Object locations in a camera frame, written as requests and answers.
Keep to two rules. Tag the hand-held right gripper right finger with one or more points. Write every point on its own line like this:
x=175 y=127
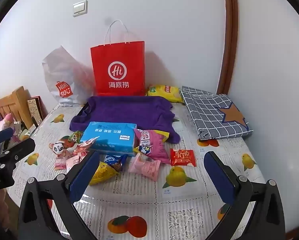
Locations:
x=220 y=180

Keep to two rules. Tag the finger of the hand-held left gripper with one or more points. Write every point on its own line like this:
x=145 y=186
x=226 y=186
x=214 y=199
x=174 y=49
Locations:
x=17 y=151
x=0 y=135

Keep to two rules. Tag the blue tissue pack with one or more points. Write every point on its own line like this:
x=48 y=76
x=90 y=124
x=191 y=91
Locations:
x=109 y=135

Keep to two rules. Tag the small white red snack packet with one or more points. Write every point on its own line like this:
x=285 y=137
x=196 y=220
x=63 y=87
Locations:
x=88 y=142

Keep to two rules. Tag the patterned cardboard box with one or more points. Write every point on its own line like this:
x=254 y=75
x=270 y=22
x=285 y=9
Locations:
x=35 y=110

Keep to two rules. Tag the grey checked folded cloth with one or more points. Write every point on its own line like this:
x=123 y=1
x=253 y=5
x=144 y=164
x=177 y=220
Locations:
x=209 y=115

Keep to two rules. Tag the brown wooden door frame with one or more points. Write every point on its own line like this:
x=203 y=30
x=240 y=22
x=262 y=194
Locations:
x=229 y=30

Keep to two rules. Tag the green snack packet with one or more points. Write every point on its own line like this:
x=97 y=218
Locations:
x=75 y=137

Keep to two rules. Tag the red paper bag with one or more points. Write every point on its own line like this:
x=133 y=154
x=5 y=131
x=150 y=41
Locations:
x=118 y=60

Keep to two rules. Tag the pink purple plush toy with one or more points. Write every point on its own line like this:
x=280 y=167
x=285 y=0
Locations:
x=4 y=120

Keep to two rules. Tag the fruit print tablecloth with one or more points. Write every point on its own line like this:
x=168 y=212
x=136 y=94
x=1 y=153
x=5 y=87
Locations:
x=139 y=200

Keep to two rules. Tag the wooden headboard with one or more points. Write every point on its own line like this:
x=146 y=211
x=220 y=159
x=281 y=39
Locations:
x=14 y=102

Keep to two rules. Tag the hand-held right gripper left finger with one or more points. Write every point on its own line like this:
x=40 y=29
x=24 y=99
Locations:
x=83 y=177

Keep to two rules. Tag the light pink snack packet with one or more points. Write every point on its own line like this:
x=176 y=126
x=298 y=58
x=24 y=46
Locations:
x=144 y=167

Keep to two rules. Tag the yellow triangular snack packet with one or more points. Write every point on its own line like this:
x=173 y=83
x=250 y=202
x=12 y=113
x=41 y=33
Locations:
x=104 y=173

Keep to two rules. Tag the purple towel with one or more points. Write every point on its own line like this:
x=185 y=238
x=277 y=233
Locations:
x=129 y=110

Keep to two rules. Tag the pink and yellow snack packet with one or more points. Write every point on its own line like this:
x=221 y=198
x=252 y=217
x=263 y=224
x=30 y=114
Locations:
x=154 y=145

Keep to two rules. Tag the white light switch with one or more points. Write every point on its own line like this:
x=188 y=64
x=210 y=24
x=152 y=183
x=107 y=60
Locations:
x=80 y=8

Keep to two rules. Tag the panda face snack packet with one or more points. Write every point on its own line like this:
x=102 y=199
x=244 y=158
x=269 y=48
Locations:
x=57 y=148

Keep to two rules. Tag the yellow chip bag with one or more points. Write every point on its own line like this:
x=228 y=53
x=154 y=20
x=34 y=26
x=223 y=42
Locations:
x=164 y=92

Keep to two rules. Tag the white plastic bag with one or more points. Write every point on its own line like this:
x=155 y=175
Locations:
x=62 y=72

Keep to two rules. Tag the blue cookie packet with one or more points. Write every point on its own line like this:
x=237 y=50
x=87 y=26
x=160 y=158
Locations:
x=114 y=161

